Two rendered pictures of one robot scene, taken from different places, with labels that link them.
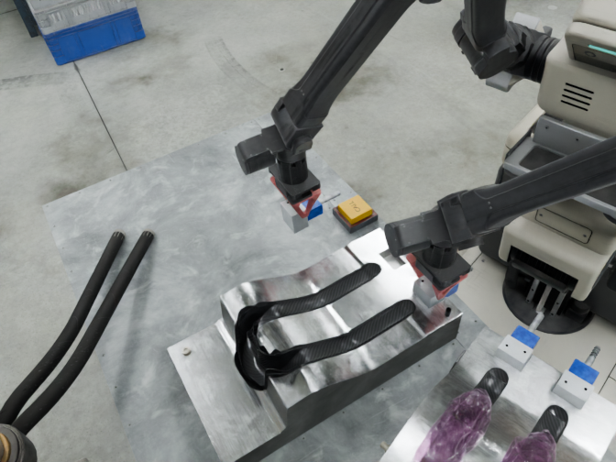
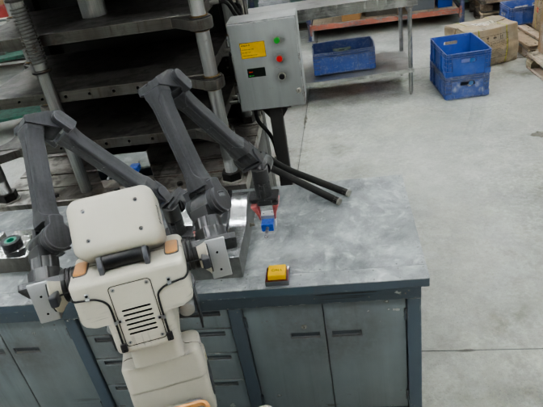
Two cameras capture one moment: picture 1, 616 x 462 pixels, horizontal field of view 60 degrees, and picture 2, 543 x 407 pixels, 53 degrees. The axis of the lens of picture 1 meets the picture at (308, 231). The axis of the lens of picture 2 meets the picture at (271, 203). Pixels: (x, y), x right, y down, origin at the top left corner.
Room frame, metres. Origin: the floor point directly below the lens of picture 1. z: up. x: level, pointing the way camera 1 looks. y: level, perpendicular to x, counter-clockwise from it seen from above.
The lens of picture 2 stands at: (1.76, -1.29, 1.97)
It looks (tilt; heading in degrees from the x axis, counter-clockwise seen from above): 31 degrees down; 126
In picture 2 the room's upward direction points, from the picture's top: 10 degrees counter-clockwise
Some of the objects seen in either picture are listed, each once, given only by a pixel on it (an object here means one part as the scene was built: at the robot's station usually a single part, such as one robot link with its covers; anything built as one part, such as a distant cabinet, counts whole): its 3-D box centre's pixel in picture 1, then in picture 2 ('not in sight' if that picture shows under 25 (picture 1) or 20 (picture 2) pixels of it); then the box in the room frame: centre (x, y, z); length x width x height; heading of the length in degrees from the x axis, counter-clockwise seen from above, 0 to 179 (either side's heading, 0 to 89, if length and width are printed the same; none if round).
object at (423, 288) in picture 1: (446, 282); not in sight; (0.60, -0.26, 0.89); 0.13 x 0.05 x 0.05; 117
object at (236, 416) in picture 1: (313, 333); (215, 224); (0.53, 0.01, 0.87); 0.50 x 0.26 x 0.14; 117
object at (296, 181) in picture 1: (292, 167); (263, 190); (0.79, 0.02, 1.06); 0.10 x 0.07 x 0.07; 27
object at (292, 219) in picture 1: (313, 204); (267, 226); (0.80, -0.02, 0.94); 0.13 x 0.05 x 0.05; 116
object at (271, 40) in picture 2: not in sight; (284, 165); (0.41, 0.73, 0.74); 0.31 x 0.22 x 1.47; 27
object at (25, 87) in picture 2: not in sight; (119, 83); (-0.38, 0.54, 1.20); 1.29 x 0.83 x 0.19; 27
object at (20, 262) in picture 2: not in sight; (23, 249); (-0.18, -0.37, 0.84); 0.20 x 0.15 x 0.07; 117
